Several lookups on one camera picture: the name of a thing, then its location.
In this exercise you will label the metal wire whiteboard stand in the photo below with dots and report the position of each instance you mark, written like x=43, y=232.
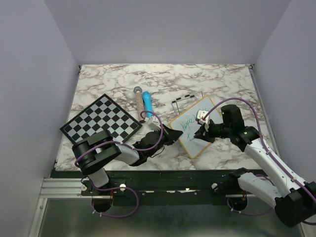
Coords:
x=176, y=103

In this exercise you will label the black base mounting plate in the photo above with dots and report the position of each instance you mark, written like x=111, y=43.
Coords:
x=178, y=187

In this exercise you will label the aluminium frame rail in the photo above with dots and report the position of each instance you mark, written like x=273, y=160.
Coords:
x=63, y=211

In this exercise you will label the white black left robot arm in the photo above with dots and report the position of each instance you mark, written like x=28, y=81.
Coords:
x=97, y=150

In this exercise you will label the yellow framed whiteboard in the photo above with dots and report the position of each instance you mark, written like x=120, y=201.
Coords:
x=186, y=122

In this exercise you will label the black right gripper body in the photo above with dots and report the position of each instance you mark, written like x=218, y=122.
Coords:
x=214, y=131

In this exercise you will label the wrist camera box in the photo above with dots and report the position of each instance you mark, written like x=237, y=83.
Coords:
x=154, y=123
x=202, y=118

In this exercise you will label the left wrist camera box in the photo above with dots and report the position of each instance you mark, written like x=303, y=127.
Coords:
x=154, y=123

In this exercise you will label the black white chessboard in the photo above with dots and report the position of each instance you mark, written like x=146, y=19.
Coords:
x=102, y=114

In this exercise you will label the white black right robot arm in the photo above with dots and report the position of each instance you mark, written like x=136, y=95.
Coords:
x=290, y=196

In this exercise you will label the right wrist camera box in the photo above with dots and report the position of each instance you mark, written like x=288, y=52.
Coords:
x=202, y=118

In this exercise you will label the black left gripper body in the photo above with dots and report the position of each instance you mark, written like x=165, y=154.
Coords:
x=164, y=139

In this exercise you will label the blue toy microphone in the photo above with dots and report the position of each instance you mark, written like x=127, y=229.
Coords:
x=146, y=96

